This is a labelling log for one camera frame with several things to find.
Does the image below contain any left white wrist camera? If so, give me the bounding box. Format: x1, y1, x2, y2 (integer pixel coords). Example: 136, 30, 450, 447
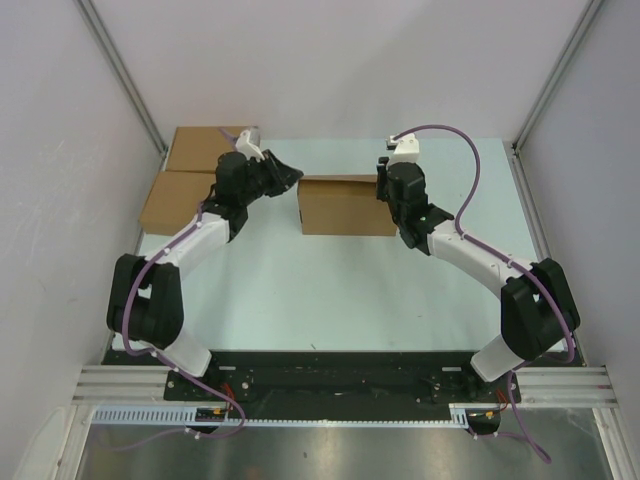
235, 127, 264, 161

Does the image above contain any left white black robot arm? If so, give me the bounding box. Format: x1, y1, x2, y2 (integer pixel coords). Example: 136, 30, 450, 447
106, 150, 303, 400

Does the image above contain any right aluminium frame post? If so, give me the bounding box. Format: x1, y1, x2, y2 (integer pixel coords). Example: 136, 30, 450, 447
511, 0, 607, 154

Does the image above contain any left aluminium frame post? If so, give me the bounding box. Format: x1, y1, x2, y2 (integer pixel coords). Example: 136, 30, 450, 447
73, 0, 168, 158

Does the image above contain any aluminium front rail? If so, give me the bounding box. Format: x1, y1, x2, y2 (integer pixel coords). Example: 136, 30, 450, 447
72, 366, 618, 408

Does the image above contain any aluminium frame post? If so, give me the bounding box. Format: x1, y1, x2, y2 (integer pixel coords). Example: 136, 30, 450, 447
511, 0, 607, 154
73, 0, 168, 158

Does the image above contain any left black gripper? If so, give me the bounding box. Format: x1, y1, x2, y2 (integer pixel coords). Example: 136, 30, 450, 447
239, 150, 303, 206

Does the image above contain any white slotted cable duct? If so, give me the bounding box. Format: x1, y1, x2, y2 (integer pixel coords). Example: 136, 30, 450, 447
92, 403, 500, 428

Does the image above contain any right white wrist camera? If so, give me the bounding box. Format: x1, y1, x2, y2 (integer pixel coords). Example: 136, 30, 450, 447
386, 133, 420, 165

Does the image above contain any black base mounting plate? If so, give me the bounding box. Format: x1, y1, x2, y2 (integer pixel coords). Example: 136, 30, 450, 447
102, 349, 586, 404

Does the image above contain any cardboard box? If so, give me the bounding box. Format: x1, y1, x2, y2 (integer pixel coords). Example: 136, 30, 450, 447
139, 171, 215, 236
297, 175, 397, 237
166, 126, 248, 173

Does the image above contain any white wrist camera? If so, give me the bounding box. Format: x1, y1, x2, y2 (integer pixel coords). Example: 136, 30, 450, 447
235, 127, 264, 161
386, 133, 420, 165

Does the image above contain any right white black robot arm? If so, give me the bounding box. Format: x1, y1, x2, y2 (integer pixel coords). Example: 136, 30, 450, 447
376, 157, 581, 401

